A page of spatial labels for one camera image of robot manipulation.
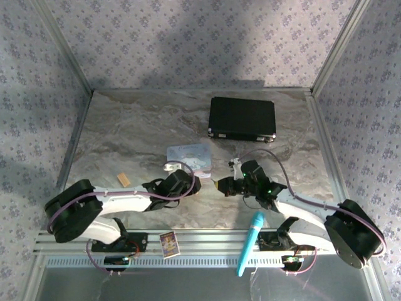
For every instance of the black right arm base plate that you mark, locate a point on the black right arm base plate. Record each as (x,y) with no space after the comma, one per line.
(269,243)

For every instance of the small picture card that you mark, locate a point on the small picture card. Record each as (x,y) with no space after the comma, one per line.
(169,245)

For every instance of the pastel cartoon character pouch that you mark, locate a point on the pastel cartoon character pouch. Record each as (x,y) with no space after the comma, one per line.
(188,154)

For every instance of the black hard case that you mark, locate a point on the black hard case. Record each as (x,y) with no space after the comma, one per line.
(242,117)

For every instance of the black controller board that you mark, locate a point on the black controller board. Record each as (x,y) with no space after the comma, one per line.
(293,261)
(116,261)

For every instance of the small wooden block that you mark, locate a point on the small wooden block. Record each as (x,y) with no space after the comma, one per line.
(123,180)

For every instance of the light blue toy microphone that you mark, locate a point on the light blue toy microphone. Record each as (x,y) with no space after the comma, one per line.
(250,244)

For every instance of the aluminium table edge rail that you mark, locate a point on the aluminium table edge rail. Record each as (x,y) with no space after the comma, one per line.
(73,150)
(326,150)

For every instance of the aluminium mounting rail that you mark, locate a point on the aluminium mounting rail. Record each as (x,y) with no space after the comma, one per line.
(206,238)

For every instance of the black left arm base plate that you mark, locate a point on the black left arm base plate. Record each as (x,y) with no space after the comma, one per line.
(138,243)

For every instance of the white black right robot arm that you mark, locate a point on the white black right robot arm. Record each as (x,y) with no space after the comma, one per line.
(313,209)

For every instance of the right black controller board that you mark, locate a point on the right black controller board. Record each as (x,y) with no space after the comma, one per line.
(293,261)

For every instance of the left black controller board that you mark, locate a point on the left black controller board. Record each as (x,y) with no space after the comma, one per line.
(116,261)

